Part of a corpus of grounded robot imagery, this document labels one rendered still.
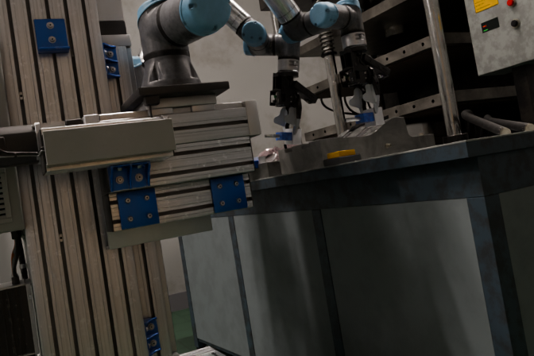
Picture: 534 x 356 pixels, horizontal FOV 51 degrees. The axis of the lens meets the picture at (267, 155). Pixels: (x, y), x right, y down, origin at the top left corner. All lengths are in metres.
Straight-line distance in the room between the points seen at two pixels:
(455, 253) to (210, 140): 0.64
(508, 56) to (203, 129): 1.36
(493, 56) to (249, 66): 2.53
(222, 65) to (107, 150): 3.32
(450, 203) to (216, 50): 3.31
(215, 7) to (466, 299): 0.89
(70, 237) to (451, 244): 0.93
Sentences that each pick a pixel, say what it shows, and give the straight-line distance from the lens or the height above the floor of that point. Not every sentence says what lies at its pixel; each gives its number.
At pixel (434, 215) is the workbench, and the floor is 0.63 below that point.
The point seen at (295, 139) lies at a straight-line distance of 1.94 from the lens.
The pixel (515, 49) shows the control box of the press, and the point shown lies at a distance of 2.36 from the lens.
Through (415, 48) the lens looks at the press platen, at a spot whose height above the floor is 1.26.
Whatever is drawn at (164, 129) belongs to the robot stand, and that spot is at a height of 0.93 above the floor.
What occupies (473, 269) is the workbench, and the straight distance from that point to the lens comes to 1.40.
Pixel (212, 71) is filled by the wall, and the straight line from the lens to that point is 4.43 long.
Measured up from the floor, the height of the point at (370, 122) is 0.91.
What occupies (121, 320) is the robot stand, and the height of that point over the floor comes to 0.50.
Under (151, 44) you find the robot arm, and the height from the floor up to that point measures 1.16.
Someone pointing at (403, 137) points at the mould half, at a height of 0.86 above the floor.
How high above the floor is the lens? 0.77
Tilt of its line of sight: 3 degrees up
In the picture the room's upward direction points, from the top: 9 degrees counter-clockwise
